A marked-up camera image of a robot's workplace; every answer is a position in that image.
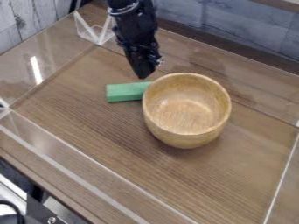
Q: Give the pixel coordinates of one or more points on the round wooden bowl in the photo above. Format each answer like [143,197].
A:
[187,108]

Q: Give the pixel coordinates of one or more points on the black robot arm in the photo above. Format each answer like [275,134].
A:
[135,30]

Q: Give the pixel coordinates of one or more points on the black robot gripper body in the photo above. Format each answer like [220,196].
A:
[136,23]

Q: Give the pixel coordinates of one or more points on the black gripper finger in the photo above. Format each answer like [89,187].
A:
[140,61]
[152,59]

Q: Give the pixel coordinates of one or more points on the black metal bracket with bolt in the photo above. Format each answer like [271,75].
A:
[37,214]

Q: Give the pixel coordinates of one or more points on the clear acrylic tray wall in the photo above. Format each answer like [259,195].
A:
[107,168]

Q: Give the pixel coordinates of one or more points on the clear acrylic corner bracket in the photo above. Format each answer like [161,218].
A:
[96,34]

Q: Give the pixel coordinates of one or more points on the green rectangular block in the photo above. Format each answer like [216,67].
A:
[125,92]

